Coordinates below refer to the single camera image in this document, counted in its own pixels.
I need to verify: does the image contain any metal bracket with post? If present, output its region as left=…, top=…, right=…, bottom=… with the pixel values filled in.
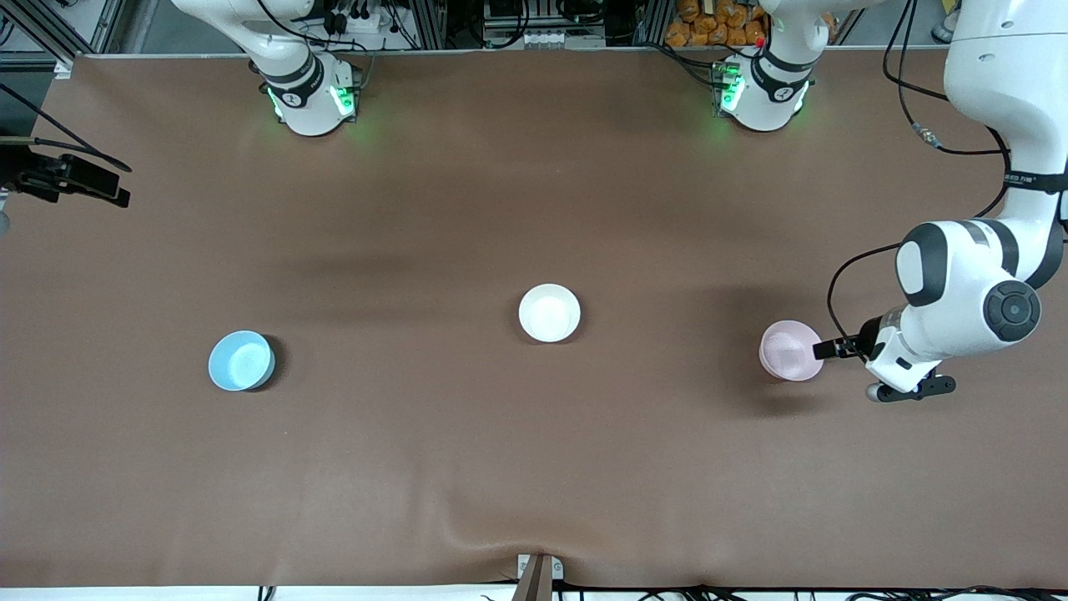
left=515, top=553, right=565, bottom=601

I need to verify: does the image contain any orange objects pile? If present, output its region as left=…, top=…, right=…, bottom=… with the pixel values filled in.
left=665, top=0, right=769, bottom=48

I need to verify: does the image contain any electronics box with wiring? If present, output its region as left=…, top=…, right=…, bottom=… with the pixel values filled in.
left=482, top=0, right=608, bottom=48

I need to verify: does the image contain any brown table cloth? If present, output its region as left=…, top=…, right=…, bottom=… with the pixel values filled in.
left=0, top=48, right=1068, bottom=589

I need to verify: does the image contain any aluminium frame post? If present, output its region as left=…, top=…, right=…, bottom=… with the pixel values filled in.
left=634, top=0, right=668, bottom=44
left=413, top=0, right=449, bottom=49

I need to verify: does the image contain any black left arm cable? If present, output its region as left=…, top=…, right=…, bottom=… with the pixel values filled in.
left=828, top=0, right=1015, bottom=351

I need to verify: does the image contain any white bowl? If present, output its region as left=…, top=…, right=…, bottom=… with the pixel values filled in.
left=518, top=283, right=582, bottom=344

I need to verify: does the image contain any blue bowl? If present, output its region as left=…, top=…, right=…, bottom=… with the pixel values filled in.
left=208, top=330, right=276, bottom=392

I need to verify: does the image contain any white power strip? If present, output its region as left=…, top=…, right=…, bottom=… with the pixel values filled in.
left=321, top=0, right=393, bottom=38

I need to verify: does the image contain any aluminium frame profile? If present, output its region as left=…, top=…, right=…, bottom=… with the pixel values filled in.
left=0, top=0, right=134, bottom=78

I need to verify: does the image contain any pink bowl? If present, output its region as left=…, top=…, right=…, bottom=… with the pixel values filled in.
left=758, top=320, right=825, bottom=383

